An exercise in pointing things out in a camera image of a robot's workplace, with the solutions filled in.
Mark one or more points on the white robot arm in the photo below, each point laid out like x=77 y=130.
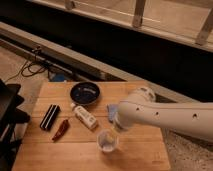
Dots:
x=140 y=107

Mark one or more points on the dark ceramic bowl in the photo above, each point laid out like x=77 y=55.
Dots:
x=84 y=93

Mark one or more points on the blue sponge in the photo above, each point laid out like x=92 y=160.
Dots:
x=112 y=110

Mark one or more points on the white plastic bottle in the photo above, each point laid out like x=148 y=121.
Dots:
x=84 y=116

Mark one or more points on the blue object behind table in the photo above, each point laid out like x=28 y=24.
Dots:
x=57 y=78

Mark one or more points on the red chili pepper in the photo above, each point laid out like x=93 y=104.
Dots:
x=61 y=130

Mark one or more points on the black rectangular box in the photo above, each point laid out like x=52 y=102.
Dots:
x=49 y=117

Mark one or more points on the wooden board table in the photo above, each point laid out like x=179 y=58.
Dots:
x=140 y=149

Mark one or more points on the black chair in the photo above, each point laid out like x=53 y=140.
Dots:
x=10 y=116

